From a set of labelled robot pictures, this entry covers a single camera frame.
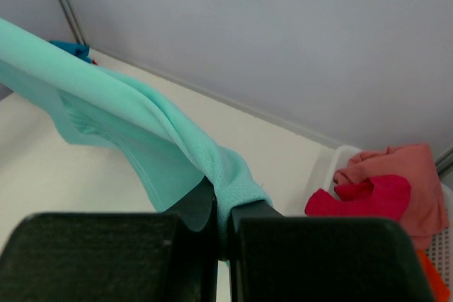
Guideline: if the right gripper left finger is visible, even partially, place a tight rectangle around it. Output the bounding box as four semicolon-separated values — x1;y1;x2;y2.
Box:
1;179;217;301

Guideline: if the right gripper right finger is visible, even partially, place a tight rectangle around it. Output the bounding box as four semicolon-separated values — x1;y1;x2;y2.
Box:
228;201;435;301

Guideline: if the teal t shirt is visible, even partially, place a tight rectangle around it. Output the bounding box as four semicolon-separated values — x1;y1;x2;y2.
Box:
1;21;270;260

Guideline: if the magenta t shirt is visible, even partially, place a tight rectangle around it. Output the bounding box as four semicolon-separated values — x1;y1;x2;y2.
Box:
304;175;411;221

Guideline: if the salmon pink t shirt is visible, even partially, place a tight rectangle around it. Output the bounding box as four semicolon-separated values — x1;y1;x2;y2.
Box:
333;143;450;250

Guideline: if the white plastic basket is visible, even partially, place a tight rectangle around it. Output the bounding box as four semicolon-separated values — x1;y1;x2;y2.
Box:
321;146;452;286

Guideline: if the orange t shirt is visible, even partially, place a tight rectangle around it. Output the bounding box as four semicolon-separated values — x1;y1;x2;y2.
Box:
416;250;450;302

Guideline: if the blue folded t shirt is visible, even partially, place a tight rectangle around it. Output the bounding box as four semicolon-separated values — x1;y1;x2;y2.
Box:
49;40;92;64

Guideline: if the right corner frame post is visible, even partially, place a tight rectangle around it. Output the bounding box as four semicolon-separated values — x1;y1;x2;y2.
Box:
436;149;453;176

